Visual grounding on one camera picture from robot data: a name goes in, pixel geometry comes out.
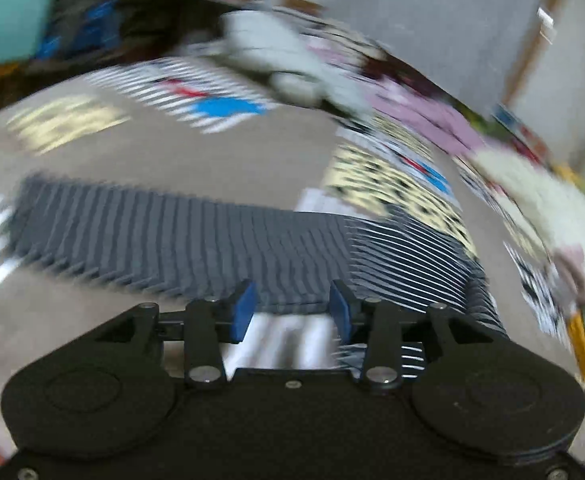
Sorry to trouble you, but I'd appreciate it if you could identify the cream fluffy comforter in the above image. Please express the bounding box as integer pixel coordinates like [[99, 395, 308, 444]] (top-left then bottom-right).
[[473, 145, 585, 281]]

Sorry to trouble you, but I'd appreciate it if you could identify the pink blanket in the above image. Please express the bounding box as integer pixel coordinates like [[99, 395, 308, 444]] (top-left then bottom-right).
[[363, 72, 491, 158]]

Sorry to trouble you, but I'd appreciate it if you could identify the white wall switch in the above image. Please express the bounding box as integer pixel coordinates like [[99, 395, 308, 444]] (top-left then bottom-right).
[[537, 7, 558, 41]]

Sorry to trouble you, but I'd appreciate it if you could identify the navy white striped shirt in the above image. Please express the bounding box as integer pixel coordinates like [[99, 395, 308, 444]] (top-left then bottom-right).
[[7, 172, 507, 382]]

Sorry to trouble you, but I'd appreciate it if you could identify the teal storage box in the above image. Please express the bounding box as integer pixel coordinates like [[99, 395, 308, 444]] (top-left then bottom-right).
[[0, 0, 70, 72]]

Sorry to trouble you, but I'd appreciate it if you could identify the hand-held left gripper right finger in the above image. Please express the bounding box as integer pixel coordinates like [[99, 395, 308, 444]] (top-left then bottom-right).
[[329, 280, 498, 393]]

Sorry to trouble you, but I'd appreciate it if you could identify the blue bag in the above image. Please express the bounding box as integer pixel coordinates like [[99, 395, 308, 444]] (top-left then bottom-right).
[[40, 0, 123, 58]]

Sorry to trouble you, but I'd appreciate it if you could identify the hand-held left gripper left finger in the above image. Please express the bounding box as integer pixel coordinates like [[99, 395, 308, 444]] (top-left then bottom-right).
[[95, 280, 258, 392]]

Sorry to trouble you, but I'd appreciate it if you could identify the grey-green padded cloth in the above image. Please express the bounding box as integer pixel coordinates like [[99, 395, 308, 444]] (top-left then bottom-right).
[[220, 10, 376, 118]]

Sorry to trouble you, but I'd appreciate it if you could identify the brown cartoon printed blanket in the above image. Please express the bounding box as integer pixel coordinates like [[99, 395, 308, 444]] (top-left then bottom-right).
[[0, 55, 585, 463]]

